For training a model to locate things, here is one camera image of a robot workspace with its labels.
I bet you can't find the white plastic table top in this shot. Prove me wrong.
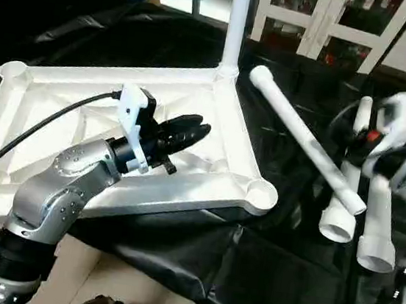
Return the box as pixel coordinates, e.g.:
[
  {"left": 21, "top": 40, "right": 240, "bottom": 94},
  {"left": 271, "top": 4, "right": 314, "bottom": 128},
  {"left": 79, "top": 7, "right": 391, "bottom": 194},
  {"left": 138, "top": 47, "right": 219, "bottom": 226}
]
[{"left": 0, "top": 37, "right": 295, "bottom": 274}]

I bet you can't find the white plastic table leg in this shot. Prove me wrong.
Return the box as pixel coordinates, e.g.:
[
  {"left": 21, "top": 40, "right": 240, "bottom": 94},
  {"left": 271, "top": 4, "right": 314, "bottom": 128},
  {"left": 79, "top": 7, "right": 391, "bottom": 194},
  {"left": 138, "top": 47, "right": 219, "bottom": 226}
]
[
  {"left": 354, "top": 172, "right": 406, "bottom": 276},
  {"left": 233, "top": 64, "right": 384, "bottom": 218},
  {"left": 216, "top": 0, "right": 253, "bottom": 80},
  {"left": 316, "top": 92, "right": 378, "bottom": 246}
]

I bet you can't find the white glass door cabinet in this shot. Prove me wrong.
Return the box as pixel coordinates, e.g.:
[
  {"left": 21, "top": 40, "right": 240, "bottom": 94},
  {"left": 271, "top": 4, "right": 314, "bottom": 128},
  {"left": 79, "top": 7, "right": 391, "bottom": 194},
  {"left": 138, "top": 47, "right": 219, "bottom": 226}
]
[{"left": 246, "top": 0, "right": 406, "bottom": 79}]

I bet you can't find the black mat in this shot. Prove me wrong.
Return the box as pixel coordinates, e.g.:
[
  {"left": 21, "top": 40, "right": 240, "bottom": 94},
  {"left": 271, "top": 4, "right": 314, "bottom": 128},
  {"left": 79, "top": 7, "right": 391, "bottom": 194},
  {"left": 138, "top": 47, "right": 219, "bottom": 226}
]
[{"left": 0, "top": 0, "right": 406, "bottom": 304}]

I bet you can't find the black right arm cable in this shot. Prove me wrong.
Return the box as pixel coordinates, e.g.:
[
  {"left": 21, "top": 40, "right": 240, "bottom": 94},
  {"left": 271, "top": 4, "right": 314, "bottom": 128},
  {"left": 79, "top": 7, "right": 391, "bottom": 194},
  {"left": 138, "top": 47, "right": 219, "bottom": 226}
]
[{"left": 323, "top": 96, "right": 406, "bottom": 177}]

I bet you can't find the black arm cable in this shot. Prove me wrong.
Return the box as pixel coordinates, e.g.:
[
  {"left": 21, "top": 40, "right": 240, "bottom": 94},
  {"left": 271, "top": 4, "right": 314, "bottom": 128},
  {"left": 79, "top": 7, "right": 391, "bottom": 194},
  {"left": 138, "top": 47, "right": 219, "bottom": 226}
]
[
  {"left": 0, "top": 76, "right": 124, "bottom": 219},
  {"left": 323, "top": 96, "right": 406, "bottom": 177}
]

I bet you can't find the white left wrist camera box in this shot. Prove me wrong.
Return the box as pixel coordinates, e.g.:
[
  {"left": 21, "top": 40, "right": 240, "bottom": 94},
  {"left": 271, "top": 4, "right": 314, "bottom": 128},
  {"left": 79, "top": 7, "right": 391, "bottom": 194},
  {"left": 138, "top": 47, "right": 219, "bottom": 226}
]
[{"left": 109, "top": 82, "right": 160, "bottom": 177}]

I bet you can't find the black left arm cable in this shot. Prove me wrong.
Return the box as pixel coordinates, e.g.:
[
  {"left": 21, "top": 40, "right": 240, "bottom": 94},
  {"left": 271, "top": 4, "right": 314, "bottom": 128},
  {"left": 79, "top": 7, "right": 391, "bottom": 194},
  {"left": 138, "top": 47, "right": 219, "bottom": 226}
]
[{"left": 0, "top": 76, "right": 124, "bottom": 219}]

